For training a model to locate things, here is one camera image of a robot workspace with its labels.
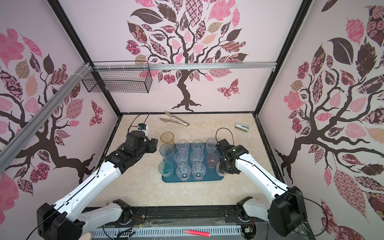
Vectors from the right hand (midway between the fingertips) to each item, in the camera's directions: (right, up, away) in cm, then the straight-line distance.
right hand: (226, 168), depth 80 cm
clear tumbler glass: (-16, +4, +10) cm, 20 cm away
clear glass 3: (-24, -4, +7) cm, 26 cm away
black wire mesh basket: (-66, +55, +14) cm, 88 cm away
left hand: (-40, +14, -1) cm, 43 cm away
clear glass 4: (-15, -4, +7) cm, 17 cm away
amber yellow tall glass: (-35, +16, +11) cm, 40 cm away
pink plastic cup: (-6, +2, +11) cm, 13 cm away
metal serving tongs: (-31, +28, +33) cm, 53 cm away
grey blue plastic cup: (-35, +7, +11) cm, 37 cm away
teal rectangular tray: (-8, -4, +3) cm, 9 cm away
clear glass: (-26, +10, +16) cm, 32 cm away
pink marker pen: (-14, -28, -12) cm, 33 cm away
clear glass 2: (-26, +4, +8) cm, 27 cm away
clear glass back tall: (-7, +11, +14) cm, 19 cm away
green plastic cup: (-35, -2, +6) cm, 35 cm away
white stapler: (+18, +23, +29) cm, 41 cm away
